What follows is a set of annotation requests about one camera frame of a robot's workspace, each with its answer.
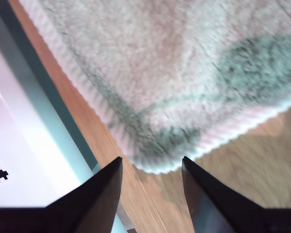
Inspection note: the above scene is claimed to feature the white board with black print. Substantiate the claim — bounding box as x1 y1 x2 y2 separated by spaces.
0 0 129 233

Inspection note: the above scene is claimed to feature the fluffy white green tea towel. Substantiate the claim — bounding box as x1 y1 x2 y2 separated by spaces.
16 0 291 175

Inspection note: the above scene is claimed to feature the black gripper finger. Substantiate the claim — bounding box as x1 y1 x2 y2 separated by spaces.
33 156 124 233
182 156 277 233

